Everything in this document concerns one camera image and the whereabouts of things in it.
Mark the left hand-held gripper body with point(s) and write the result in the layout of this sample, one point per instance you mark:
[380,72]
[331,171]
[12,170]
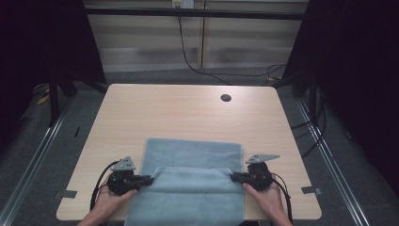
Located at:
[120,183]

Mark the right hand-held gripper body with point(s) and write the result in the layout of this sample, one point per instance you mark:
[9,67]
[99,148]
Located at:
[260,177]

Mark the grey-blue terry towel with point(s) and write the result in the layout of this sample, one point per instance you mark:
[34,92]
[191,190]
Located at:
[188,201]

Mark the person's left hand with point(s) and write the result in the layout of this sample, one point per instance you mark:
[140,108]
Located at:
[108,204]

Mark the person's right hand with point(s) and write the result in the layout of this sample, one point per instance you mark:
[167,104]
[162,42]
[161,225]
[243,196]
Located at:
[269,201]

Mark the grey tape piece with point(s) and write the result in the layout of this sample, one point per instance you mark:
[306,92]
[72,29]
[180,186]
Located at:
[66,194]
[311,190]

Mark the yellow floor object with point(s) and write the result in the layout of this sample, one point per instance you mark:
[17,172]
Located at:
[43,99]

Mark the black curtain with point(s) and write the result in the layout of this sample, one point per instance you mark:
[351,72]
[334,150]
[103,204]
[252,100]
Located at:
[360,78]
[40,40]

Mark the black horizontal bar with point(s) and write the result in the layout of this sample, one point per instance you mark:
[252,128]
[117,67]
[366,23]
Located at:
[194,13]

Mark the metal floor rail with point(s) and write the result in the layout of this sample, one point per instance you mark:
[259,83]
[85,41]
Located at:
[332,163]
[34,157]

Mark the black stand post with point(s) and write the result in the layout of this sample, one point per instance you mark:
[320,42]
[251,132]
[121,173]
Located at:
[54,100]

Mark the white wall socket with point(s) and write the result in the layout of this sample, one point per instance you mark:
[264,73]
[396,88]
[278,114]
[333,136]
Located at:
[183,3]

